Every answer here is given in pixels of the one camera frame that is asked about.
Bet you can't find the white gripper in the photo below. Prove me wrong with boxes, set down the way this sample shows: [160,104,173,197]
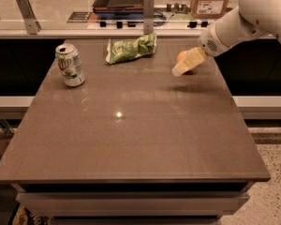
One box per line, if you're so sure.
[171,22,230,77]

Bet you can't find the orange fruit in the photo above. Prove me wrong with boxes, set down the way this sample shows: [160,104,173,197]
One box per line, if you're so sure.
[176,51,188,63]

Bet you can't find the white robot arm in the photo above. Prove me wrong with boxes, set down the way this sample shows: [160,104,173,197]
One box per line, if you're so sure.
[171,0,281,77]

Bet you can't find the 7up soda can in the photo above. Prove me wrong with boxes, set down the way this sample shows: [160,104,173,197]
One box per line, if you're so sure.
[55,44,85,87]

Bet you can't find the cardboard box with label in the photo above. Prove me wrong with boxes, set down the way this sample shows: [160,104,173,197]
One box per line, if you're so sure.
[191,0,229,19]

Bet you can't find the green chip bag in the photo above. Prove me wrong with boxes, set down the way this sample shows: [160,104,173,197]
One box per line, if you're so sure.
[106,33,156,65]

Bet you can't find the grey drawer front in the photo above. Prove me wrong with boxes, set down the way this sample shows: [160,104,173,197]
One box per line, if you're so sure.
[17,192,249,217]

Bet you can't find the snack bag under table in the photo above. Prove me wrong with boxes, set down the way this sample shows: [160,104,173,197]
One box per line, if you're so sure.
[11,205,48,225]

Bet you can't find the middle metal glass bracket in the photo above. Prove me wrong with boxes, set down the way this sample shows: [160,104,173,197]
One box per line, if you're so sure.
[143,0,155,35]

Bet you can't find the metal glass bracket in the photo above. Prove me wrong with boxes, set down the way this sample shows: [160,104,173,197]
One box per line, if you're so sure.
[143,0,155,35]
[16,0,41,35]

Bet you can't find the left metal glass bracket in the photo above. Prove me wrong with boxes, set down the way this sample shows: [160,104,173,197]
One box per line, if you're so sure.
[16,0,41,35]

